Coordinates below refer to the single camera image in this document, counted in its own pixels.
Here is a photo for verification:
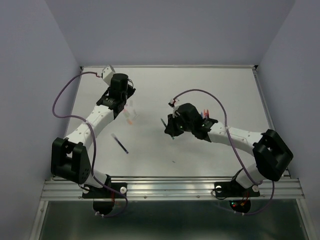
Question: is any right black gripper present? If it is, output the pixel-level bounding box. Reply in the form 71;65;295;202
165;110;194;136

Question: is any pink purple pen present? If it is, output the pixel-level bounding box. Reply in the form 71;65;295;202
203;109;207;119

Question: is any clear pen cap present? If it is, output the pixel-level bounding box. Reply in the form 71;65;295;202
132;109;138;119

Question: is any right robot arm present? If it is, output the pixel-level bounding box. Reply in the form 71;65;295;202
164;103;294;195

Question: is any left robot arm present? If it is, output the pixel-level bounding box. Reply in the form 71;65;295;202
50;72;135;197

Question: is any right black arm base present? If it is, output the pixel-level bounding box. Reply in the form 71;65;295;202
210;181;261;215

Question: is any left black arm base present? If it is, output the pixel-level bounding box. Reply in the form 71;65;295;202
79;182;128;218

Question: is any dark blue pen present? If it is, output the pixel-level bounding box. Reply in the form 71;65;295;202
111;133;129;154

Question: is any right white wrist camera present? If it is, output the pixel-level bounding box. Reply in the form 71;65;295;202
168;98;181;118

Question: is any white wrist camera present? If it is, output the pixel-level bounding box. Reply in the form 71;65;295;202
168;98;181;118
101;65;116;86

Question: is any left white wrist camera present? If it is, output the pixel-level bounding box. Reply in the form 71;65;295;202
101;65;116;86

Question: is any aluminium right side rail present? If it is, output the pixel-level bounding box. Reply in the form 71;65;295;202
252;65;294;182

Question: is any aluminium rail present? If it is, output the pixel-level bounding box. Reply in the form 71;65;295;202
40;176;305;201
252;65;294;182

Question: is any aluminium front rail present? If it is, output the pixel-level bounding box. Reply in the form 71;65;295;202
40;176;305;201

